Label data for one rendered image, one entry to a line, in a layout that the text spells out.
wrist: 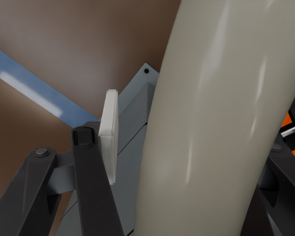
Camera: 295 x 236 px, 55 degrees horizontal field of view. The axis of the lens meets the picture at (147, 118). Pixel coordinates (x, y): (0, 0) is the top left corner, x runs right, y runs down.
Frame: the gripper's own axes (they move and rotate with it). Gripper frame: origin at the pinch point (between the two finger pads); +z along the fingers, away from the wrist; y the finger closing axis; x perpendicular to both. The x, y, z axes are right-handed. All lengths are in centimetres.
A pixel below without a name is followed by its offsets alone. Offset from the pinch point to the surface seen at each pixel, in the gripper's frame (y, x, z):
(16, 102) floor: -45, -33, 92
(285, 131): 60, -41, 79
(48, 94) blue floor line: -32, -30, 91
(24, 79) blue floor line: -41, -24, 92
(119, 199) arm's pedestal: -3.3, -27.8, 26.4
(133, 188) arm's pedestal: -0.7, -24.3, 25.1
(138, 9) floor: 2, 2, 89
